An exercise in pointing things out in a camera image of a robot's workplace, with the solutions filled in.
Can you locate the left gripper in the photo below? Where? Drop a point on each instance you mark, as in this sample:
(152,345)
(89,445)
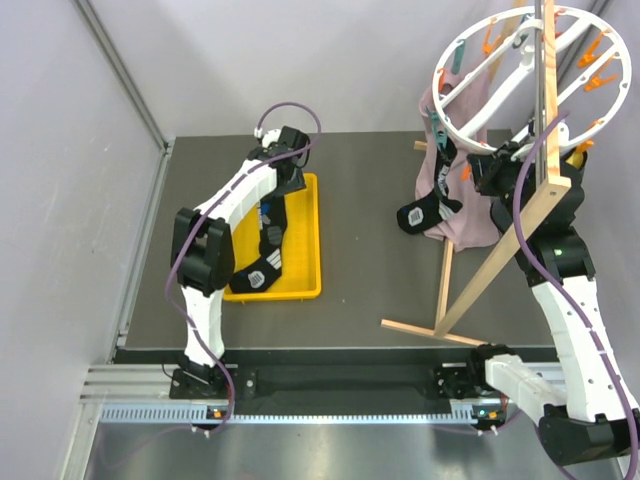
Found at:
(295,184)

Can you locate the pink cloth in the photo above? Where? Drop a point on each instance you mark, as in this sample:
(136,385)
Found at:
(472,226)

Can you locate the black yellow cloth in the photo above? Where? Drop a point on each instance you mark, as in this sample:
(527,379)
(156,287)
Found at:
(577,159)

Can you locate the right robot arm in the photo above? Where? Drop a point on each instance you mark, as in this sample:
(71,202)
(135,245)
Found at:
(593,416)

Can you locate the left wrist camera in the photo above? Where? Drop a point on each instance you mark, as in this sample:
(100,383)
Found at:
(275,140)

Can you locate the teal clothespin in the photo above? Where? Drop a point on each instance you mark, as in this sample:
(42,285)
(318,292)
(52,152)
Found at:
(440,134)

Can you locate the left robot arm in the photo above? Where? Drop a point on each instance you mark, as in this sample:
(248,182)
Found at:
(202,255)

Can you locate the yellow plastic tray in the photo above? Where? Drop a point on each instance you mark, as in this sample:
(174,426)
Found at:
(301,277)

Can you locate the black sock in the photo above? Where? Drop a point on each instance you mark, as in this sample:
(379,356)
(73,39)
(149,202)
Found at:
(262,274)
(436,207)

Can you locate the wooden hanger stand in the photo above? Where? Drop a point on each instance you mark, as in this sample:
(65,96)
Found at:
(551,188)

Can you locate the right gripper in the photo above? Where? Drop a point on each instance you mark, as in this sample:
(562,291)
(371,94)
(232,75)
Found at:
(486,167)

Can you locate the white round clip hanger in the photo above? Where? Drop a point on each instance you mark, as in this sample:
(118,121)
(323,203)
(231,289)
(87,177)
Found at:
(607,60)

